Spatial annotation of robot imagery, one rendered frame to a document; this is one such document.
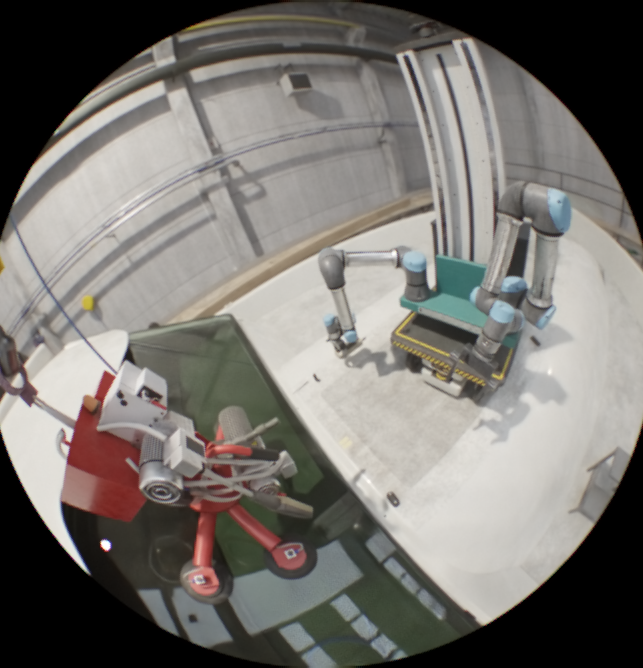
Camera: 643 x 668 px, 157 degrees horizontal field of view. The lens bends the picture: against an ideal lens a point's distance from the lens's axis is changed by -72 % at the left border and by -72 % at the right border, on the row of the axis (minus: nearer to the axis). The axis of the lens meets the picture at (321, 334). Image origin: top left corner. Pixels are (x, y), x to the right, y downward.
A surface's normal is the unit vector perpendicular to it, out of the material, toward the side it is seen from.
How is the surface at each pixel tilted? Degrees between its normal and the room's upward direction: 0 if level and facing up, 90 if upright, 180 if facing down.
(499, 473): 10
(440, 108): 90
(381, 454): 0
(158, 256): 90
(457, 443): 0
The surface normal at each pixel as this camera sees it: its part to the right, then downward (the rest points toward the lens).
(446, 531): -0.19, -0.65
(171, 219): 0.52, 0.42
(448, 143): -0.71, 0.60
